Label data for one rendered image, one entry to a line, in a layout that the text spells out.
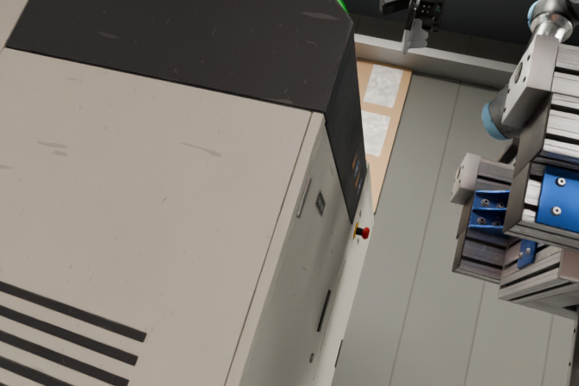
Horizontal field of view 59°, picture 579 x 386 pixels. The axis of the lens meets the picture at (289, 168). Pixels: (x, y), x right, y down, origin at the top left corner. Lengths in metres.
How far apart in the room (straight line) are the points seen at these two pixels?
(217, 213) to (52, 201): 0.26
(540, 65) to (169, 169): 0.55
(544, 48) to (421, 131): 2.74
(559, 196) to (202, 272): 0.50
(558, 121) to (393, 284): 2.56
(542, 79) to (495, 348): 2.64
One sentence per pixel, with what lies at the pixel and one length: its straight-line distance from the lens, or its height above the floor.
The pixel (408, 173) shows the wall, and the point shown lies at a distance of 3.43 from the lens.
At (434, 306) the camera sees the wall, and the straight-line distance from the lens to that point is 3.28.
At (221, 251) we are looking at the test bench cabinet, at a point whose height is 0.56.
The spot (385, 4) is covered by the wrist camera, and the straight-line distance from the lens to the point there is 1.38.
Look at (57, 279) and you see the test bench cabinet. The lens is 0.81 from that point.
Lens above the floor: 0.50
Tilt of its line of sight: 16 degrees up
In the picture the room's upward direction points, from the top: 18 degrees clockwise
